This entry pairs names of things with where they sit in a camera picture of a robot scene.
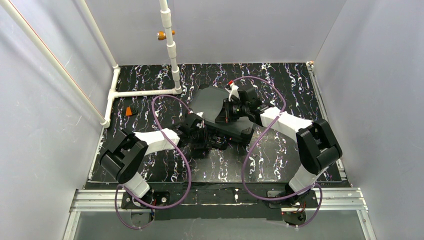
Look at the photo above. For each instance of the black poker set case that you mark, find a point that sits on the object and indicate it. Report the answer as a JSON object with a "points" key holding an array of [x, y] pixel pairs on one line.
{"points": [[208, 100]]}

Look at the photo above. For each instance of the white pvc pipe frame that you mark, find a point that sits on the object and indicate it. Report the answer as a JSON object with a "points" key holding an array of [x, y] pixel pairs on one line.
{"points": [[73, 45]]}

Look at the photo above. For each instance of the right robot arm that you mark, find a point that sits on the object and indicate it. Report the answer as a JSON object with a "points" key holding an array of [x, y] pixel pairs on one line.
{"points": [[318, 147]]}

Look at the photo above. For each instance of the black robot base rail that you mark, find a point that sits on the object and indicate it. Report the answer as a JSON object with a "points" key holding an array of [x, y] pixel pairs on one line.
{"points": [[210, 201]]}

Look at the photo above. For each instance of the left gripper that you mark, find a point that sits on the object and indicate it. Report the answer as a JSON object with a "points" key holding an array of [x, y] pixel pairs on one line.
{"points": [[214, 141]]}

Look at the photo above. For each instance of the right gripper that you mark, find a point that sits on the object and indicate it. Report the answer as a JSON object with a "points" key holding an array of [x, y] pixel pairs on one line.
{"points": [[227, 110]]}

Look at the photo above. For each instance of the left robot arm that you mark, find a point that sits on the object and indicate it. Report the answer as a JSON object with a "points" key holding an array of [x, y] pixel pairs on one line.
{"points": [[123, 156]]}

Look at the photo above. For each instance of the orange black small clip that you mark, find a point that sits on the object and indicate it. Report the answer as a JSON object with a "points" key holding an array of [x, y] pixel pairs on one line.
{"points": [[130, 111]]}

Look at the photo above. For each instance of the orange knob on pipe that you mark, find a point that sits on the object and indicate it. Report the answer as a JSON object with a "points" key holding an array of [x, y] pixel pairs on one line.
{"points": [[161, 36]]}

